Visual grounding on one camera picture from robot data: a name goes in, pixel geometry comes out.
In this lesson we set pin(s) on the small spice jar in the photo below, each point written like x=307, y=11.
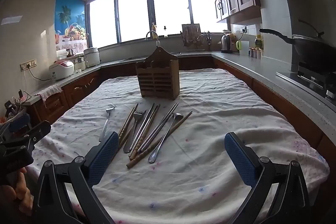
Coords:
x=255, y=53
x=251, y=52
x=260, y=54

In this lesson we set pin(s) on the steel kitchen sink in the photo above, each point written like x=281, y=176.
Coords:
x=131, y=58

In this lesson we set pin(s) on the white bread box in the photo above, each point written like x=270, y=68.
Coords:
x=61, y=54

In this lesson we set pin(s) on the small white glass appliance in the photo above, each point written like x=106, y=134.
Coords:
x=79, y=64

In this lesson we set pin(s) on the gas stove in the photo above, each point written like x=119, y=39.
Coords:
x=312, y=77

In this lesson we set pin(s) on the white wall socket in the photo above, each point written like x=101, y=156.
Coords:
x=243, y=29

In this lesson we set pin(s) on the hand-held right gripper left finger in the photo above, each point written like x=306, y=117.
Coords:
x=103, y=158

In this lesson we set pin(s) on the wooden utensil holder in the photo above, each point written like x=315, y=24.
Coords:
x=157, y=79

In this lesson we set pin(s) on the brown wooden chopstick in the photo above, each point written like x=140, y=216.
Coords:
x=176, y=125
x=125, y=132
x=128, y=119

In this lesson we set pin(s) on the black wok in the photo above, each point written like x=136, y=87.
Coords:
x=312, y=52

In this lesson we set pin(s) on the person's left hand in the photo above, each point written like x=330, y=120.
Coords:
x=13, y=192

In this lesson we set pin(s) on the yellow green bottle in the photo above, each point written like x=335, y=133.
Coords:
x=258, y=41

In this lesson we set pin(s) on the pink white rice cooker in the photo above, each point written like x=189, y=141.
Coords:
x=61, y=70

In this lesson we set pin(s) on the white floral tablecloth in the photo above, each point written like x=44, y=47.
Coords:
x=199, y=161

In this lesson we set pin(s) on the steel kitchen faucet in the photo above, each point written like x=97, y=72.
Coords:
x=147, y=35

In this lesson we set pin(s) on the small steel fork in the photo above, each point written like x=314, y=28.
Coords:
x=107, y=121

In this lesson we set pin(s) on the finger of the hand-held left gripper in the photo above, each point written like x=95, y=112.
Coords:
x=17, y=123
x=38, y=132

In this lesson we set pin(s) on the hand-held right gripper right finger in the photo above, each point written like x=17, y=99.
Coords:
x=240, y=158

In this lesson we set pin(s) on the white lace cloth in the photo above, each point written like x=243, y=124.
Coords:
x=50, y=90

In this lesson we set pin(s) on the steel spoon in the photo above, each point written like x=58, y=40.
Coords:
x=162, y=138

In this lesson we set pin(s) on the yellow soap bottle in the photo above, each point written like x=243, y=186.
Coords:
x=154, y=27

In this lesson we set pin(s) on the steel electric kettle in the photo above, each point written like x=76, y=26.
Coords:
x=226, y=43

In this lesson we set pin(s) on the kitchen window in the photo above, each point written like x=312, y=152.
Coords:
x=134, y=14

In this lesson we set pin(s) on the large steel fork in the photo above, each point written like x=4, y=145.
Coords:
x=136, y=124

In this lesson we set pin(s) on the tropical fruit wall poster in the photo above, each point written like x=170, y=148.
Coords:
x=69, y=16

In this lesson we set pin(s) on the dish drying rack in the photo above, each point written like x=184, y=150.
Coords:
x=193, y=41

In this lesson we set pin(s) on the white electric cooker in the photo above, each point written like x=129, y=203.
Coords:
x=92, y=57

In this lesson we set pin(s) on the wall socket strip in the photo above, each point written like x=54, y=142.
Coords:
x=28, y=65

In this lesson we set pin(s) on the wooden lower cabinets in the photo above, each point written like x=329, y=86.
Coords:
x=78, y=87

